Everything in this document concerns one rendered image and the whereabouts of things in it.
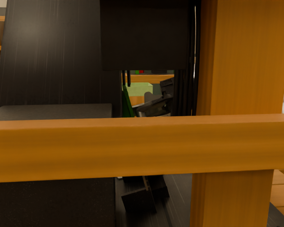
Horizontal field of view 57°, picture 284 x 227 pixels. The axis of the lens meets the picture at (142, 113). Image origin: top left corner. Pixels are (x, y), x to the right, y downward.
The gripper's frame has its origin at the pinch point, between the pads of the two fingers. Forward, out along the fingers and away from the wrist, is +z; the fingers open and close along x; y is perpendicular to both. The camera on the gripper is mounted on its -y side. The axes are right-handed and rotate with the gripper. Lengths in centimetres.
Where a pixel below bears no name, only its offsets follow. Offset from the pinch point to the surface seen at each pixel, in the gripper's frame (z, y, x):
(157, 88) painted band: -77, 316, -465
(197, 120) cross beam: -6.9, -23.2, 32.7
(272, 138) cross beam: -18.3, -29.1, 29.1
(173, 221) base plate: 1.4, -31.9, -10.4
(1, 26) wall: 220, 502, -309
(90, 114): 12.4, -6.9, 19.7
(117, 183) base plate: 16.3, -11.4, -24.4
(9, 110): 32.1, 1.8, 19.6
